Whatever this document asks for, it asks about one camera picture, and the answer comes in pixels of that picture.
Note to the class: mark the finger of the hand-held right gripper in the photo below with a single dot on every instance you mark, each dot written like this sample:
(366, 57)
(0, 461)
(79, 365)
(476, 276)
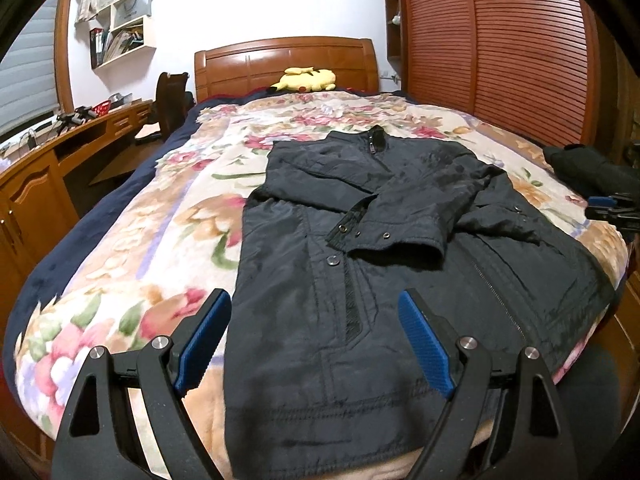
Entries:
(600, 202)
(615, 219)

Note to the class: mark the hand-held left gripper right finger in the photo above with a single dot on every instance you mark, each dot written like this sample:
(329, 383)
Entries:
(425, 345)

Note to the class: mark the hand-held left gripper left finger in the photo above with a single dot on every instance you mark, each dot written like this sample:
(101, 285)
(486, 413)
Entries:
(200, 345)

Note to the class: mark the black jacket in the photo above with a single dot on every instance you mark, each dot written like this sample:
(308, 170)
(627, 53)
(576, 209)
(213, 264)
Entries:
(300, 285)

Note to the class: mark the folded dark clothes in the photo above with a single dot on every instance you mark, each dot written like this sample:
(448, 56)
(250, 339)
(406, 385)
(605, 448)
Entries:
(585, 170)

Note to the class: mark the floral blanket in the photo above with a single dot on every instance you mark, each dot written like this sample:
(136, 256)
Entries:
(175, 220)

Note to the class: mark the person's dark pants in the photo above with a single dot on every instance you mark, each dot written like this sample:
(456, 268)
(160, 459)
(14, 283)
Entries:
(590, 410)

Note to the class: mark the wooden louvered wardrobe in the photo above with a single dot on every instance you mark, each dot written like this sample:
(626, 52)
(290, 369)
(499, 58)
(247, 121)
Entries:
(500, 50)

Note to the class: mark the wooden desk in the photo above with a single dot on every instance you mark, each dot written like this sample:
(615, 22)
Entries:
(30, 195)

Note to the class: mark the dark chair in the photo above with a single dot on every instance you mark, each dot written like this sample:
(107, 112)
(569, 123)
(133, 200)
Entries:
(170, 100)

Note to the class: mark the red basket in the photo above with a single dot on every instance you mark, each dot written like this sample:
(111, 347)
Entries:
(101, 108)

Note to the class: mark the silver box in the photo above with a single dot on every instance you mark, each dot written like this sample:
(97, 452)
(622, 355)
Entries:
(119, 99)

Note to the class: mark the black device on desk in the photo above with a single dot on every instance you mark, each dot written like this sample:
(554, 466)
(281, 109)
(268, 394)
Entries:
(75, 116)

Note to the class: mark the wooden bed headboard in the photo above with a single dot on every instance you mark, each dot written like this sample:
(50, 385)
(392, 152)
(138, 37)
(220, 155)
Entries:
(240, 65)

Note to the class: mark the yellow plush toy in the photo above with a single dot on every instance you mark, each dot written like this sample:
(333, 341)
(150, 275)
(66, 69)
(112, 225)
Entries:
(305, 80)

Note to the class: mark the black binders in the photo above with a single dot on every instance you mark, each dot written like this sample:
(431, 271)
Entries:
(96, 47)

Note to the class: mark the grey window blind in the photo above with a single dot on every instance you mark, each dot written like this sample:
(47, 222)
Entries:
(25, 75)

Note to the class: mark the white paper bag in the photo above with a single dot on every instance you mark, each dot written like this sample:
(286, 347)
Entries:
(130, 7)

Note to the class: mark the white wall shelf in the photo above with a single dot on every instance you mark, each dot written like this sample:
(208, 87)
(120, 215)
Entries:
(147, 35)

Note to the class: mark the wooden window frame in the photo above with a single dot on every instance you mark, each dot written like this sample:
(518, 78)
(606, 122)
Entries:
(64, 60)

